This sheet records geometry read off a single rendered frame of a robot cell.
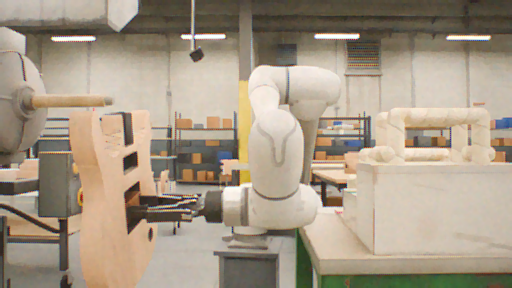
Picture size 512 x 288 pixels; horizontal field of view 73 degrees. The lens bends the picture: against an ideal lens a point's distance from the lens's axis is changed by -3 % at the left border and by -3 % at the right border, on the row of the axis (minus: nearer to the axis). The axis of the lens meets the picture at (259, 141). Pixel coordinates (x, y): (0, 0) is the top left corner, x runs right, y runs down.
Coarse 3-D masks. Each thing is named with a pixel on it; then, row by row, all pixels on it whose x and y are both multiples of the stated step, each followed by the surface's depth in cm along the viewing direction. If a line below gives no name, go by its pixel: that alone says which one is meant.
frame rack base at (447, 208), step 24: (360, 168) 77; (384, 168) 67; (408, 168) 67; (432, 168) 66; (456, 168) 66; (480, 168) 66; (504, 168) 66; (360, 192) 77; (384, 192) 67; (408, 192) 67; (432, 192) 66; (456, 192) 66; (480, 192) 66; (504, 192) 66; (360, 216) 77; (384, 216) 67; (408, 216) 66; (432, 216) 66; (456, 216) 66; (480, 216) 66; (504, 216) 66; (360, 240) 77; (384, 240) 67; (408, 240) 66; (432, 240) 66; (456, 240) 66; (480, 240) 66; (504, 240) 66
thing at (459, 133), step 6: (456, 126) 76; (462, 126) 75; (456, 132) 76; (462, 132) 75; (456, 138) 76; (462, 138) 75; (456, 144) 76; (462, 144) 75; (456, 150) 76; (456, 156) 76
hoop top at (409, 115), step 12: (396, 108) 69; (408, 108) 69; (420, 108) 69; (432, 108) 69; (444, 108) 68; (456, 108) 68; (468, 108) 68; (480, 108) 68; (408, 120) 68; (420, 120) 68; (432, 120) 68; (444, 120) 68; (456, 120) 68; (468, 120) 68
